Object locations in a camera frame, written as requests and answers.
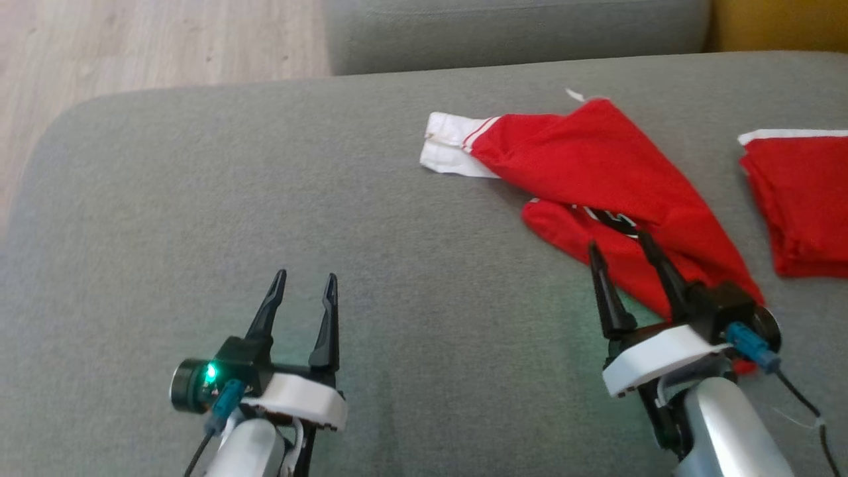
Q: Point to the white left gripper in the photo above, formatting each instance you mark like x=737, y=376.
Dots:
x=305, y=401

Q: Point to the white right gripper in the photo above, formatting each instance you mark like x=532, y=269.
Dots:
x=662, y=358

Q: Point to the red Bulls basketball jersey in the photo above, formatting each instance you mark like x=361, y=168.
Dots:
x=596, y=152

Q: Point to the red Bulls basketball shorts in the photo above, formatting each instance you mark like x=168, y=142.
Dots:
x=808, y=199

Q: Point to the large grey sofa seat cushion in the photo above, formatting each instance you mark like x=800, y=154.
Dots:
x=265, y=199

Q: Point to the grey sofa back cushion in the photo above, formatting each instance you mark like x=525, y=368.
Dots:
x=517, y=33

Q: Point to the narrow yellow sofa backrest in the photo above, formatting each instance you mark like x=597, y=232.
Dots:
x=782, y=23

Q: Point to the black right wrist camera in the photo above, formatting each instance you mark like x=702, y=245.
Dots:
x=722, y=305

